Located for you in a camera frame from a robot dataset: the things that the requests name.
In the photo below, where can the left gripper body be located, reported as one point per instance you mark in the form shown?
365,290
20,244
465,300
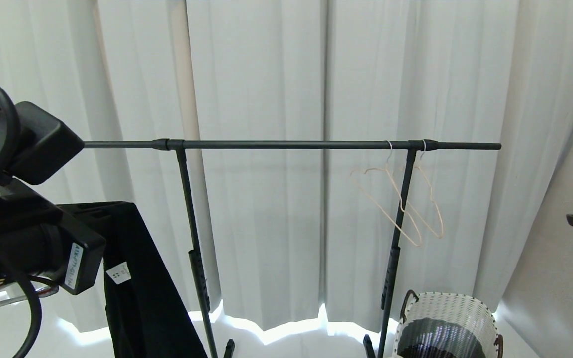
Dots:
43,238

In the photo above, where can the black garment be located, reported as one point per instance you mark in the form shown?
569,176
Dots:
142,308

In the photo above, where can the pink clothes hanger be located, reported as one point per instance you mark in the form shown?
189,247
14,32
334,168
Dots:
440,231
420,242

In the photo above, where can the white laundry basket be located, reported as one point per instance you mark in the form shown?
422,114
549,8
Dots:
445,308

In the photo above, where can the black clothes rack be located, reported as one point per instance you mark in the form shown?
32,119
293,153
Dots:
291,144

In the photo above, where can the white curtain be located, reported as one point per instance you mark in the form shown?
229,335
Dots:
266,74

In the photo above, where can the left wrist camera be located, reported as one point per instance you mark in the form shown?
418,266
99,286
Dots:
38,144

